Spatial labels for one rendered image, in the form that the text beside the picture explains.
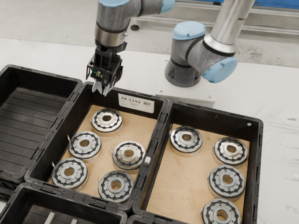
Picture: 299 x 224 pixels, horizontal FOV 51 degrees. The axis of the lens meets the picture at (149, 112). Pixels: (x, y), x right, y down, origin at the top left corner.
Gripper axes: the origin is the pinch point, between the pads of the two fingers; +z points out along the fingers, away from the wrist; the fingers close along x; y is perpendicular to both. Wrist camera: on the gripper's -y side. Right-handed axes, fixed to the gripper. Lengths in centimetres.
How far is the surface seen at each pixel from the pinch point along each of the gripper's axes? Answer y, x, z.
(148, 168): 18.6, 20.0, 4.3
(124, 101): -7.5, 6.0, 10.2
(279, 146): -17, 66, 17
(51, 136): 15.2, -9.4, 10.0
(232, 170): 8.7, 43.9, 6.4
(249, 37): -194, 78, 77
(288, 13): -192, 96, 45
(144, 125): -3.8, 15.1, 14.4
